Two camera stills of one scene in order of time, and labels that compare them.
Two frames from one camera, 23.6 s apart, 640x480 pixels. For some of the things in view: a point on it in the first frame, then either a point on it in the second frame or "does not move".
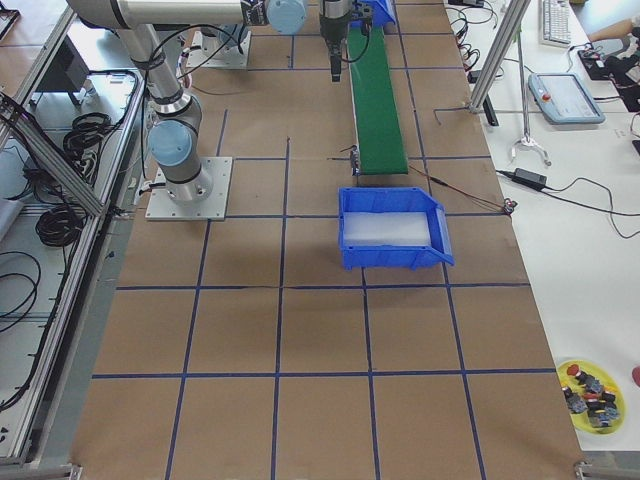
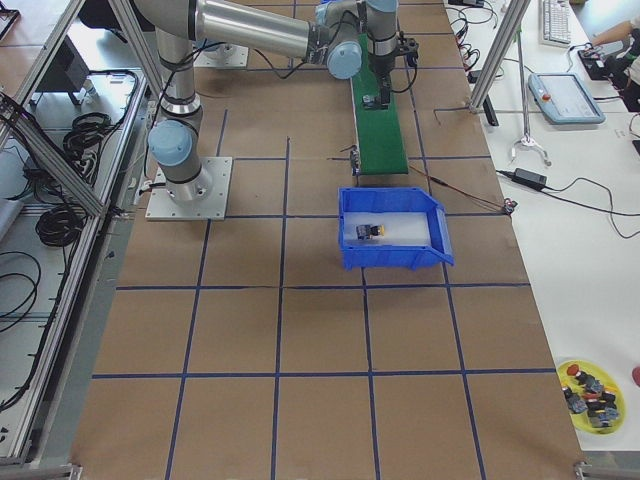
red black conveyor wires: (508, 205) does not move
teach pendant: (561, 98) does not move
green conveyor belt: (378, 127) does not move
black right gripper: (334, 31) → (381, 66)
